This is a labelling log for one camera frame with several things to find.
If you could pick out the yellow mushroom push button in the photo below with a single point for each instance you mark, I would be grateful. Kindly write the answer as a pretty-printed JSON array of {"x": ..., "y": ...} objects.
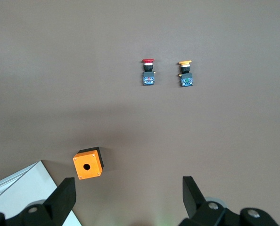
[{"x": 186, "y": 80}]

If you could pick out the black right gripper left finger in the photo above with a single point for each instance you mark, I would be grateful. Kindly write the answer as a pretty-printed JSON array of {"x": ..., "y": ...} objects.
[{"x": 62, "y": 197}]

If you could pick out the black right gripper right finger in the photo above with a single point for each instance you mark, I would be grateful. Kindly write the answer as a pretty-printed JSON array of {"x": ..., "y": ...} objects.
[{"x": 193, "y": 197}]

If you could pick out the white drawer cabinet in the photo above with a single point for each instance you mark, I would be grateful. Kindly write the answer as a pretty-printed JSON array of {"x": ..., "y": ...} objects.
[{"x": 29, "y": 188}]

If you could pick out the orange button enclosure box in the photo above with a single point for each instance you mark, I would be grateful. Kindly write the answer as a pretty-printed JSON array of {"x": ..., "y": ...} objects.
[{"x": 88, "y": 164}]

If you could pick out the white pull-out drawer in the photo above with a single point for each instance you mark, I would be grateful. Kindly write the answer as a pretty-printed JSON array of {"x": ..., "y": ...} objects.
[{"x": 10, "y": 186}]

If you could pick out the red mushroom push button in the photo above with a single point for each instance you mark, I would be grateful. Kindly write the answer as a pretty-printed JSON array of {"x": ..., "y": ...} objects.
[{"x": 148, "y": 78}]

